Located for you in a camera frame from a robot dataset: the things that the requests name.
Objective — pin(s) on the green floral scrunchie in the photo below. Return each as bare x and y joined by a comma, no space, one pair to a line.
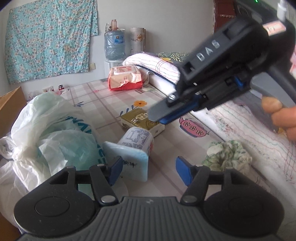
226,155

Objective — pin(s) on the dark red wooden door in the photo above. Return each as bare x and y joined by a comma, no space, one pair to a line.
222,9

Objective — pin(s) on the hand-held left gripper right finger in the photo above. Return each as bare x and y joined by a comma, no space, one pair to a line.
182,170

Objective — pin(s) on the white plastic bag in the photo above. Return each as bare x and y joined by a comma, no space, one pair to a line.
46,120

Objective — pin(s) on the dark floral pillow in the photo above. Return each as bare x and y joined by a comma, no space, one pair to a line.
175,55

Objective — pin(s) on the person's right hand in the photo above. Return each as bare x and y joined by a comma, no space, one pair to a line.
284,118

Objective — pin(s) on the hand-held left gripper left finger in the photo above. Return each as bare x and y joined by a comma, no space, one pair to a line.
116,169

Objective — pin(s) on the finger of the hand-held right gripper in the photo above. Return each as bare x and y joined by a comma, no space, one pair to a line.
161,111
178,115

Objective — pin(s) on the pink wet wipes pack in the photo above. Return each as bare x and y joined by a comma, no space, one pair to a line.
124,76

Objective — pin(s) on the printed film roll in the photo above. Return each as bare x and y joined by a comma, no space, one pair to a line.
137,41

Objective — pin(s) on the gold box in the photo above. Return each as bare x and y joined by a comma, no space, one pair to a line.
138,119

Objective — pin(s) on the teal floral wall cloth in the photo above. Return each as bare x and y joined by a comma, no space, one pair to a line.
46,39

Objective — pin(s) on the small beige bottle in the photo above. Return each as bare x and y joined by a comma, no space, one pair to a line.
114,25

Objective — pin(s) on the white cup with blue lid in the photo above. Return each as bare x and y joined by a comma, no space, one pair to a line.
136,139

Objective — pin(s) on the blue water bottle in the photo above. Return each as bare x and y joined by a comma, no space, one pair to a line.
114,46

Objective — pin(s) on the small white bottle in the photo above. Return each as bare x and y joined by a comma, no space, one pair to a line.
108,27

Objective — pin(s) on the brown cardboard box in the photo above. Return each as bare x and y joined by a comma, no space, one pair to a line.
11,104

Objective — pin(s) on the white water dispenser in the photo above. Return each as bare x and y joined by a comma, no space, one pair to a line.
111,64

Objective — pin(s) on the wall socket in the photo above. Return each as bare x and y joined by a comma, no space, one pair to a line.
92,66

